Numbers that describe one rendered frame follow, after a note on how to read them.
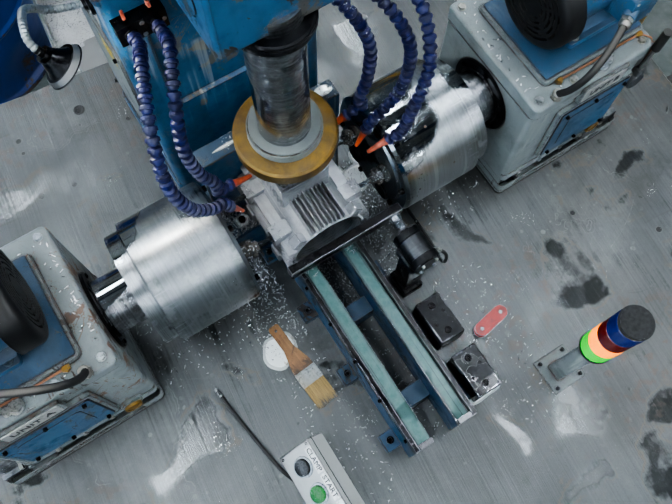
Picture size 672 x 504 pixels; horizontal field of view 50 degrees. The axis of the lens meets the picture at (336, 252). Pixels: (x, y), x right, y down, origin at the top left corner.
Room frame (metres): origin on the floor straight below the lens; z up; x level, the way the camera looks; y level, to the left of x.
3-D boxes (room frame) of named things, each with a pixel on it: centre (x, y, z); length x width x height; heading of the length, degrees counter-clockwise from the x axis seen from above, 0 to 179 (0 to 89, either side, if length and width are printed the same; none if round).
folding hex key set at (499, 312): (0.38, -0.34, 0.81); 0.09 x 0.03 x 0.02; 133
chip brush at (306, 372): (0.28, 0.07, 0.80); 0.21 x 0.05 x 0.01; 38
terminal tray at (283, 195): (0.60, 0.09, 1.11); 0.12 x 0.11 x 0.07; 33
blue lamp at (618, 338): (0.28, -0.48, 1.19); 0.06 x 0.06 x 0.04
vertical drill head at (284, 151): (0.60, 0.09, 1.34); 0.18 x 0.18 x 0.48
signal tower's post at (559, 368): (0.28, -0.48, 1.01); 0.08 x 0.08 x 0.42; 33
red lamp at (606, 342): (0.28, -0.48, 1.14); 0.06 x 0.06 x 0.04
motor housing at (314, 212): (0.57, 0.07, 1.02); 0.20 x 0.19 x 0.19; 33
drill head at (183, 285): (0.40, 0.33, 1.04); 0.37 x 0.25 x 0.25; 123
